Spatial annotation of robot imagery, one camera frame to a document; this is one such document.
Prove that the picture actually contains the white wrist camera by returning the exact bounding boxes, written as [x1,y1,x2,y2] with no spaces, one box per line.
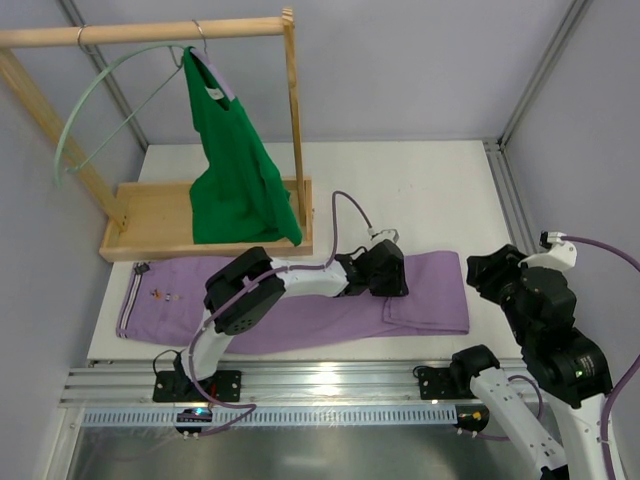
[519,231,577,272]
[367,227,399,247]

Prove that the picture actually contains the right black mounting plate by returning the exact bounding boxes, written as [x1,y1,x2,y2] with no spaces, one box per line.
[413,366,464,400]

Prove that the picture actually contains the mint green clothes hanger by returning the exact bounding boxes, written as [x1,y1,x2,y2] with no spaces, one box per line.
[52,41,186,189]

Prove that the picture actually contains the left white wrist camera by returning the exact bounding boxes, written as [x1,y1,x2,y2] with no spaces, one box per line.
[367,227,399,247]

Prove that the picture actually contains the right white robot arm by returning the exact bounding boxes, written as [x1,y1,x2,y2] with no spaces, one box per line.
[450,232,639,479]

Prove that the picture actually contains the aluminium frame post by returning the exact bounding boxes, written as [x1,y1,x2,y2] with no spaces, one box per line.
[55,0,149,152]
[482,0,593,253]

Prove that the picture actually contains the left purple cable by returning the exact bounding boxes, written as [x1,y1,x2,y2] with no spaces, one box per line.
[188,190,376,436]

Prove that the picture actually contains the purple trousers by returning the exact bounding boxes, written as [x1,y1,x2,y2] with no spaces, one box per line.
[116,251,470,355]

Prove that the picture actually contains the aluminium frame post left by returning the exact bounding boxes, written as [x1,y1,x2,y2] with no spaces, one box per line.
[55,0,149,152]

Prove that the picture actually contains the slotted cable duct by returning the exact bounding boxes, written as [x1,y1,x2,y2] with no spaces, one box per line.
[80,404,458,428]

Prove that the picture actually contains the purple clothes hanger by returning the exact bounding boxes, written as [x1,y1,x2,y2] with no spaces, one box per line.
[191,19,236,101]

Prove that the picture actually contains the green t-shirt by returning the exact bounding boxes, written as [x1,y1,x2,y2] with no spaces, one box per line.
[184,47,303,246]

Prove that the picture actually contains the black mounting plate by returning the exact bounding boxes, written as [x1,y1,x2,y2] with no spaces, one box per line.
[413,366,464,400]
[152,370,242,403]

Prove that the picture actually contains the aluminium frame post right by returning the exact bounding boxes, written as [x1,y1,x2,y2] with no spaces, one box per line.
[482,0,593,253]

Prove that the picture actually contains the wooden clothes rack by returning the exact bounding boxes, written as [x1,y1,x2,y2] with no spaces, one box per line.
[1,8,313,262]

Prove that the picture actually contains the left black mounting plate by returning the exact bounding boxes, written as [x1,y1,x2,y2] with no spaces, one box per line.
[152,370,242,403]

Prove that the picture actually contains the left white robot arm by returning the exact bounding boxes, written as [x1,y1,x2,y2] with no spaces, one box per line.
[173,239,409,401]

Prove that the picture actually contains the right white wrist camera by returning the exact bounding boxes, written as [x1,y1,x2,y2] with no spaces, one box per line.
[519,231,577,272]

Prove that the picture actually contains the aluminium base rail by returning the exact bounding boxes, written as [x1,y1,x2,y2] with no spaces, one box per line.
[56,358,451,408]

